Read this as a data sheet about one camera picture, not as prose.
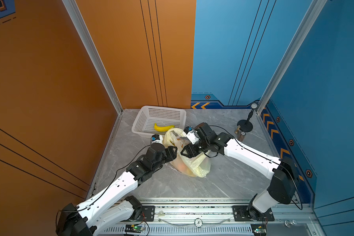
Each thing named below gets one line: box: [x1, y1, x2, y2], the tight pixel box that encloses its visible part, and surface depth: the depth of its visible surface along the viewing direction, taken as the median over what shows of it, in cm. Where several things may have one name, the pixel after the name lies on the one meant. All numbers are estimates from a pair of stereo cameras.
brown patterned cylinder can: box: [237, 131, 247, 143], surface depth 101 cm
